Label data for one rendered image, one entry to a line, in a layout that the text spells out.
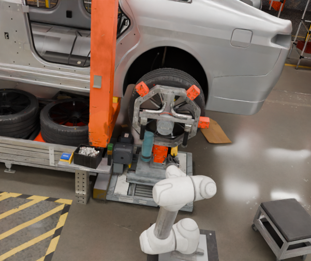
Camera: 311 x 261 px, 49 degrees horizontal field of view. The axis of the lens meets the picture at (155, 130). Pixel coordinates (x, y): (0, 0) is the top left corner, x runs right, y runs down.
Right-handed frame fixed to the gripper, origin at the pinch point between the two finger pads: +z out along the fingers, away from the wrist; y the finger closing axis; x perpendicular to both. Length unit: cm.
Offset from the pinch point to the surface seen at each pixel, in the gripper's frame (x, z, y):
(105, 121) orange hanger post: -16, 25, 53
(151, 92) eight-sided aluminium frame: -45, 20, 19
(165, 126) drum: -21.6, 10.9, 5.2
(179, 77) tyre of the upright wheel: -58, 30, -3
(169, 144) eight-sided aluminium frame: 0.0, 31.5, -2.9
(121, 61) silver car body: -62, 65, 46
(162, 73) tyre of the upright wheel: -59, 35, 11
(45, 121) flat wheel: 1, 66, 113
